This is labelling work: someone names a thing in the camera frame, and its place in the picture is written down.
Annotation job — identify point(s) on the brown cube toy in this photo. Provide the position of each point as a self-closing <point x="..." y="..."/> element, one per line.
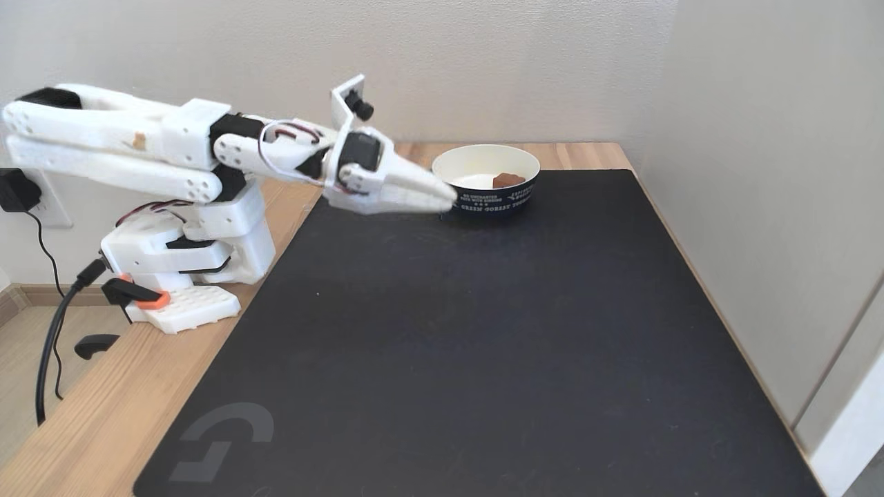
<point x="509" y="181"/>

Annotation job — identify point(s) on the dark blue paper bowl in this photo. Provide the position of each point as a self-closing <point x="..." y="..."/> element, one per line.
<point x="497" y="203"/>

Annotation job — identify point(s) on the black desk mat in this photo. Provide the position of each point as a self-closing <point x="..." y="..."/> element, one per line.
<point x="518" y="345"/>

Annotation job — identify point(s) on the black orange table clamp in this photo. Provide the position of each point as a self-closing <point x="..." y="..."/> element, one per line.
<point x="128" y="291"/>

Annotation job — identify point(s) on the black power adapter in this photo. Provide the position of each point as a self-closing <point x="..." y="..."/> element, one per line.
<point x="15" y="190"/>

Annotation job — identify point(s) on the wooden baseboard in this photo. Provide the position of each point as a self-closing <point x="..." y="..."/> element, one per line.
<point x="41" y="295"/>

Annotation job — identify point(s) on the small camera on white mount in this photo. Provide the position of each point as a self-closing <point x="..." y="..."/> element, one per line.
<point x="345" y="103"/>

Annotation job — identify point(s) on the white wall outlet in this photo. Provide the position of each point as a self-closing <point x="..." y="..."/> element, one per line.
<point x="55" y="210"/>

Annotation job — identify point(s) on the white door frame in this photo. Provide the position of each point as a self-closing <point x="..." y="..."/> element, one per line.
<point x="853" y="442"/>

